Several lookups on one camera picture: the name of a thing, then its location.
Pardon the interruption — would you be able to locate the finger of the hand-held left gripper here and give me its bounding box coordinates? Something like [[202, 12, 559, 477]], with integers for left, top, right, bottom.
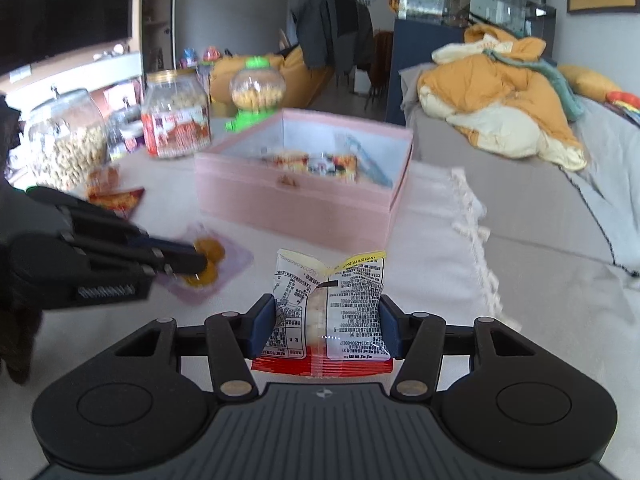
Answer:
[[75, 246, 209, 277], [65, 195, 197, 252]]

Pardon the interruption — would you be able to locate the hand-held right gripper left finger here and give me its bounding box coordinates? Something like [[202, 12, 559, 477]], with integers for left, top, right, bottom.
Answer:
[[115, 294, 278, 403]]

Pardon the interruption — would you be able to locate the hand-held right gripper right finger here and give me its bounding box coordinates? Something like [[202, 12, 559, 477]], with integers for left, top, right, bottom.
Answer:
[[379, 296, 523, 403]]

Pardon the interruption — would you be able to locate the clear packet of orange sweets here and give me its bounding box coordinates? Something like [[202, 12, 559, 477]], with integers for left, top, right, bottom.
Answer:
[[157, 222, 253, 306]]

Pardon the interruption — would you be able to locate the rice cracker packet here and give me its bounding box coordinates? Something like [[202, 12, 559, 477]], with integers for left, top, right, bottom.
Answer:
[[251, 249, 393, 377]]

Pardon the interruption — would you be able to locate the pink cardboard box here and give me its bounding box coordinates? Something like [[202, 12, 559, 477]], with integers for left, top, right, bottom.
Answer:
[[194, 108, 415, 246]]

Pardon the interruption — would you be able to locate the yellow panda snack packet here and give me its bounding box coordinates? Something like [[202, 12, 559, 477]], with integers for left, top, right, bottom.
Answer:
[[260, 150, 306, 173]]

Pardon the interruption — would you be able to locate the blue candy packet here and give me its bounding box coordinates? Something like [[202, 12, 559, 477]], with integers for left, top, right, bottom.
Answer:
[[342, 134, 393, 188]]

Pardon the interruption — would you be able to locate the small red snack packet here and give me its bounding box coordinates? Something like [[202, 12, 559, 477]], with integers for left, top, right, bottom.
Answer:
[[87, 187, 146, 218]]

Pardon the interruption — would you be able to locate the brown cake packet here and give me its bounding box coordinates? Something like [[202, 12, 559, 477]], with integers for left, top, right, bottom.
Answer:
[[87, 166, 121, 196]]

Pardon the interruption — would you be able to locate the large glass jar of peanuts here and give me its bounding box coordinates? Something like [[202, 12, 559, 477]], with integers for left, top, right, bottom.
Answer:
[[25, 89, 110, 192]]

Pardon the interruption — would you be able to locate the small glass jar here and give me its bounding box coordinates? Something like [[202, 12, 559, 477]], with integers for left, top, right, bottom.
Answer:
[[106, 105, 143, 136]]

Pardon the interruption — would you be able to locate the peanut jar with gold lid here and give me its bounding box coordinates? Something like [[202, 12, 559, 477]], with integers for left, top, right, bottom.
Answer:
[[141, 69, 212, 160]]

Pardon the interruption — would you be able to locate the white television stand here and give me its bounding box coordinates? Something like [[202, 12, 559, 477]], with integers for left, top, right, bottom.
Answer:
[[0, 52, 143, 111]]

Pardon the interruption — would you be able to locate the green gumball machine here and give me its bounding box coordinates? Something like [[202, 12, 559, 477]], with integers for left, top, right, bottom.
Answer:
[[225, 56, 287, 133]]

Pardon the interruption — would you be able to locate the colourful toy set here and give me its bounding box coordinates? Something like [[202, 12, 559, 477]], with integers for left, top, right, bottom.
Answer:
[[180, 46, 223, 70]]

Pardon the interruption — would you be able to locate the yellow beanbag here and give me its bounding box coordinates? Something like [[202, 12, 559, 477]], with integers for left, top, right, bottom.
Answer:
[[209, 45, 333, 108]]

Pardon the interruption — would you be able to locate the wooden shelf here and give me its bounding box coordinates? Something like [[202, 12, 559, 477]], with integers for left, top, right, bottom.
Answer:
[[140, 0, 178, 73]]

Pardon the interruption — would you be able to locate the black television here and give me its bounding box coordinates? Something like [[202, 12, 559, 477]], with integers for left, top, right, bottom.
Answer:
[[0, 0, 136, 78]]

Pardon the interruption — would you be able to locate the yellow and cream blanket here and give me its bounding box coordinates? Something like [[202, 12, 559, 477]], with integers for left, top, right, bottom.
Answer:
[[417, 24, 587, 172]]

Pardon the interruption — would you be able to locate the wooden chair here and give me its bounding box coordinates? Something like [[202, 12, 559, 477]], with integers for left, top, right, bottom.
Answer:
[[369, 30, 396, 102]]

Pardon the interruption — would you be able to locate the dark jacket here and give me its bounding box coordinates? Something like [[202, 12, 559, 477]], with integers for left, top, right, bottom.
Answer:
[[296, 0, 375, 72]]

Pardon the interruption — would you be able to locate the yellow pillow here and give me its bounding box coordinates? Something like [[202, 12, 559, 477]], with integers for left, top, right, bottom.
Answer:
[[557, 64, 623, 107]]

